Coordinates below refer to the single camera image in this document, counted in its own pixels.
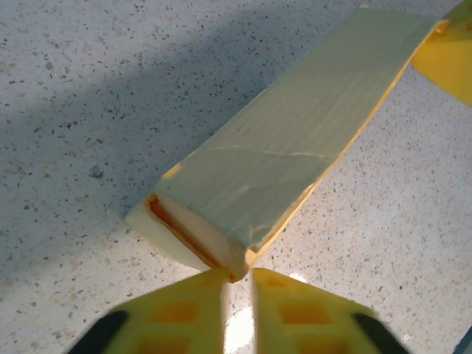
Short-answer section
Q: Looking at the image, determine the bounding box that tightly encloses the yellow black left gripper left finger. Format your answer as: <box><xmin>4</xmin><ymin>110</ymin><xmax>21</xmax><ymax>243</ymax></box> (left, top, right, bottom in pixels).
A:
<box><xmin>72</xmin><ymin>270</ymin><xmax>232</xmax><ymax>354</ymax></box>

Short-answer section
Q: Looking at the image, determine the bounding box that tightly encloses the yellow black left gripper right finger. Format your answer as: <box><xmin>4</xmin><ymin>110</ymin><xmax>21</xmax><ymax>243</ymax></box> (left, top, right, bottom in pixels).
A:
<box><xmin>249</xmin><ymin>267</ymin><xmax>406</xmax><ymax>354</ymax></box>

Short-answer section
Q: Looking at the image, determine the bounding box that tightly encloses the yellow paper box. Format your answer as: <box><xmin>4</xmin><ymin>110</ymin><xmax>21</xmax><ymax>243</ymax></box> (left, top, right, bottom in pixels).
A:
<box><xmin>123</xmin><ymin>3</ymin><xmax>451</xmax><ymax>283</ymax></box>

